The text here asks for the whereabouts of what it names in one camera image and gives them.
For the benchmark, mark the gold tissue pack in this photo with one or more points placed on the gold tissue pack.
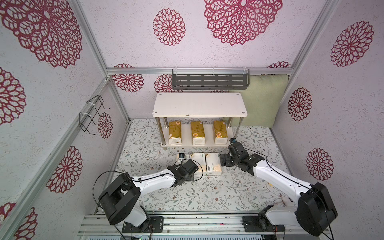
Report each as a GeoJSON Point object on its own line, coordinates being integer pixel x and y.
{"type": "Point", "coordinates": [220, 132]}
{"type": "Point", "coordinates": [175, 133]}
{"type": "Point", "coordinates": [198, 133]}

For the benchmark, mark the green fabric cushion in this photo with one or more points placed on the green fabric cushion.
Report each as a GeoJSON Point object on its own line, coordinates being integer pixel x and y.
{"type": "Point", "coordinates": [262, 99]}

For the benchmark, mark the black wire wall rack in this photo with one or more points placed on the black wire wall rack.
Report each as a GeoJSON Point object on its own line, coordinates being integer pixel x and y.
{"type": "Point", "coordinates": [96, 103]}

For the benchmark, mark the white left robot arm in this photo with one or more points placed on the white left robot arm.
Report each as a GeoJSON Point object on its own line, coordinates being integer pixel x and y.
{"type": "Point", "coordinates": [119, 200]}

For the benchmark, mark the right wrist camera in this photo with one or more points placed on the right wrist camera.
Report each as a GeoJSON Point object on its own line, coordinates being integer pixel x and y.
{"type": "Point", "coordinates": [232, 140]}

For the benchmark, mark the white tissue pack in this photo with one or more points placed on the white tissue pack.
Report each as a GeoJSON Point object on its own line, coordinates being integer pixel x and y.
{"type": "Point", "coordinates": [178, 162]}
{"type": "Point", "coordinates": [200, 160]}
{"type": "Point", "coordinates": [213, 164]}

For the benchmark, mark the grey wall-mounted metal rack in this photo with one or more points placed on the grey wall-mounted metal rack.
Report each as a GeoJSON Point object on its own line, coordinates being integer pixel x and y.
{"type": "Point", "coordinates": [191, 82]}

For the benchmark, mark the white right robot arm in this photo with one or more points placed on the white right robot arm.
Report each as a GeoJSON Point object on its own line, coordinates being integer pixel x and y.
{"type": "Point", "coordinates": [312, 210]}

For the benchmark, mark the white two-tier metal-legged shelf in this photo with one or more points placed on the white two-tier metal-legged shelf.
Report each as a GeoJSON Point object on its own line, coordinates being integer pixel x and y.
{"type": "Point", "coordinates": [199, 105]}

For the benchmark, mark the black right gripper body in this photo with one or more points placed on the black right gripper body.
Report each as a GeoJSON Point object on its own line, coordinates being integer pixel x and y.
{"type": "Point", "coordinates": [227, 159]}

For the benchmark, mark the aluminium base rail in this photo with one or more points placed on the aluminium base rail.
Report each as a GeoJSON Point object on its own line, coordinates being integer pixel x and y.
{"type": "Point", "coordinates": [189, 226]}

